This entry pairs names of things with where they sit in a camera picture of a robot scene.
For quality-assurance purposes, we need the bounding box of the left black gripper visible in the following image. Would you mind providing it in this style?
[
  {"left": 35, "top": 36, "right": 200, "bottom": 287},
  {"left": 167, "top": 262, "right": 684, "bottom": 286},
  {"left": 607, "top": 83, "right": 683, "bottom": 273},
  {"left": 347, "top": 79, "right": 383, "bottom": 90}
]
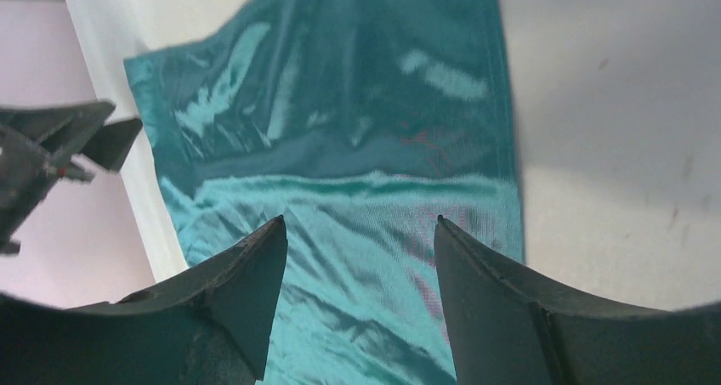
[{"left": 1, "top": 99, "right": 143, "bottom": 256}]

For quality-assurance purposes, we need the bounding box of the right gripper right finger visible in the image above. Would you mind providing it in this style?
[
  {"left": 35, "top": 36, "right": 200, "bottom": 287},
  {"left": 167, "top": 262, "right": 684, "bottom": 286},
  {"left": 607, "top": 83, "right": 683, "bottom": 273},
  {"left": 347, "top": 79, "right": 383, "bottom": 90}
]
[{"left": 434, "top": 218, "right": 720, "bottom": 384}]

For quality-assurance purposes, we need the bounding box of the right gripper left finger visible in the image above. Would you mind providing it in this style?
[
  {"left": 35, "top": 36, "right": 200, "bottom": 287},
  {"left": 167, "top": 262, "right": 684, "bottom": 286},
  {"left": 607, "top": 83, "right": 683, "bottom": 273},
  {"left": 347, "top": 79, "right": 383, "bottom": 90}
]
[{"left": 1, "top": 216, "right": 288, "bottom": 384}]

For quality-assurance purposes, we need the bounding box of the teal satin napkin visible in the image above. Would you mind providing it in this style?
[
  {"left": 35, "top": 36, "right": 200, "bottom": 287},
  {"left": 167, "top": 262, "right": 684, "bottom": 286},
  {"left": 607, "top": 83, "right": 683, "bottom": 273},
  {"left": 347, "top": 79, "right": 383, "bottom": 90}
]
[{"left": 124, "top": 0, "right": 524, "bottom": 384}]

